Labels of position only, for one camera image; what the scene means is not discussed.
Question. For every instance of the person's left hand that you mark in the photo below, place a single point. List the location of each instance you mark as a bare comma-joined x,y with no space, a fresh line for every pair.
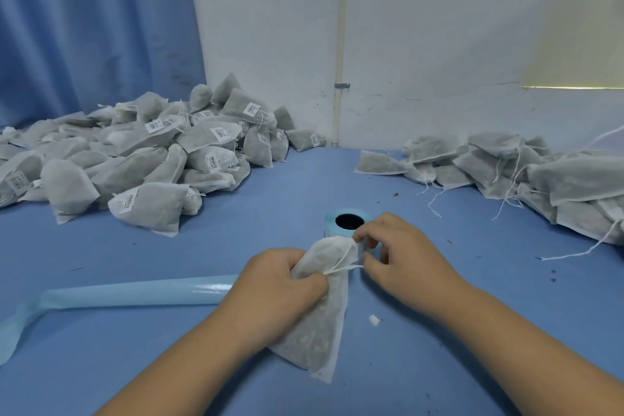
268,299

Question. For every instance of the person's right hand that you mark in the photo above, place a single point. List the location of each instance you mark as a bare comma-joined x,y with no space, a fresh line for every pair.
409,265

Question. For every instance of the white sachet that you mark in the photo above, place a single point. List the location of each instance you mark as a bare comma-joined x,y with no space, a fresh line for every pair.
322,318

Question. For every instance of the blue label roll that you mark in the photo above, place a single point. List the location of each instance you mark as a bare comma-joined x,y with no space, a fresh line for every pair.
346,223

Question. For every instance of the pile of unlabelled herb bags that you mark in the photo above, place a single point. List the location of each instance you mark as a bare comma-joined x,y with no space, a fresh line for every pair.
507,182

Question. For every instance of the pile of labelled herb bags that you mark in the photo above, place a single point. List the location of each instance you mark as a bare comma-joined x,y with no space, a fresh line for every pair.
136,157

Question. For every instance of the person's right forearm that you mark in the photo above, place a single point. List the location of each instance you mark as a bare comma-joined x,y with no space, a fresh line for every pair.
541,362

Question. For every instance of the person's left forearm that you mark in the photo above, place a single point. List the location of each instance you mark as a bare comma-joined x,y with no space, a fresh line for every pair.
166,382

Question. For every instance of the small white paper scrap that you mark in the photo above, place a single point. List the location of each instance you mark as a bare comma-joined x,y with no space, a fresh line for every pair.
373,319

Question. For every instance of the grey pipe clamp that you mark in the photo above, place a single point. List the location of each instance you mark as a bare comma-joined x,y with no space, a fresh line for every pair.
342,86

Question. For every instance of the blue curtain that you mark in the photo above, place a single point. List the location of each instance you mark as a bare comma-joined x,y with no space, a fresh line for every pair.
88,31

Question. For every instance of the white wall pipe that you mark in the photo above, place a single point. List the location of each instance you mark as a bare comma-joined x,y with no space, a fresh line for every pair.
340,40

